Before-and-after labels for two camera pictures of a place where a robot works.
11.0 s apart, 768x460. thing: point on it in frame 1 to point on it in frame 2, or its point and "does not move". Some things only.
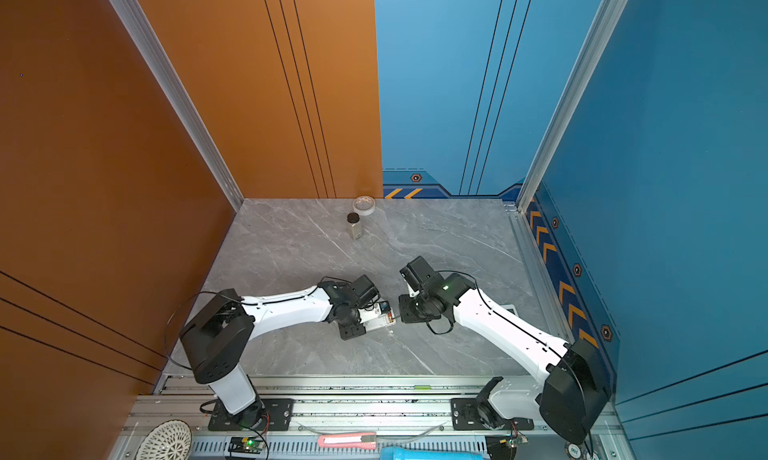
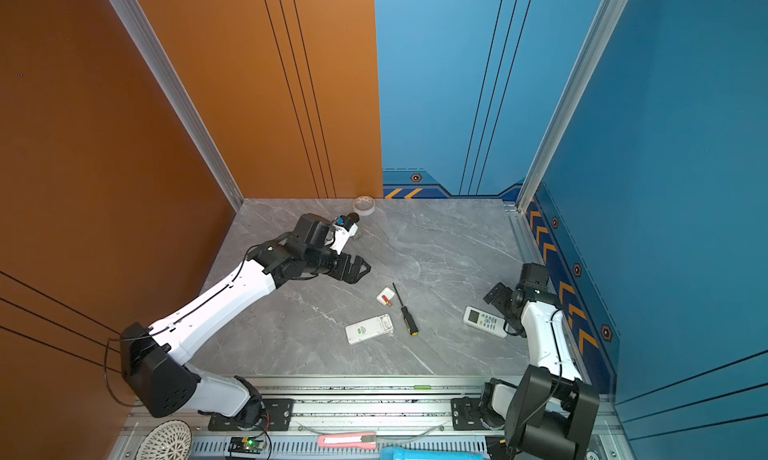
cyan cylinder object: (410, 453) does not move
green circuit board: (246, 445) does not move
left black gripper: (352, 333) to (343, 273)
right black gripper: (406, 316) to (495, 291)
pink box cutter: (348, 441) does not move
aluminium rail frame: (352, 418) does not move
